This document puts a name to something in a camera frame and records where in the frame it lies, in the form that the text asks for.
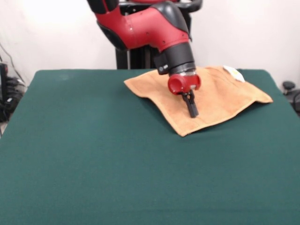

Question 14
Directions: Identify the grey wall cable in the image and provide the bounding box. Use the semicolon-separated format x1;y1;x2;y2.
0;43;26;85

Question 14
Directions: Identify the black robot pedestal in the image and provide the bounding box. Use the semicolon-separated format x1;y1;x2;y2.
114;0;203;70

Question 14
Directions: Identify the black cable bundle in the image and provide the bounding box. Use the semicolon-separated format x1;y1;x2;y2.
0;76;27;123

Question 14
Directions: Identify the orange terry towel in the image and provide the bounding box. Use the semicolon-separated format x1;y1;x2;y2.
123;65;274;137

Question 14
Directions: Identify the dark green table cloth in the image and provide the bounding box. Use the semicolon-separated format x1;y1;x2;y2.
0;68;300;225

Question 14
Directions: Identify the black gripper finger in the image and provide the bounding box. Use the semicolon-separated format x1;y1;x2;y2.
180;91;198;119
188;90;200;117

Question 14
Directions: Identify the black equipment box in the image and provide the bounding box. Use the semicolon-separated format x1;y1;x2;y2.
0;62;9;104

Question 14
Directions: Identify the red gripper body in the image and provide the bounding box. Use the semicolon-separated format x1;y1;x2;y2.
167;71;202;96

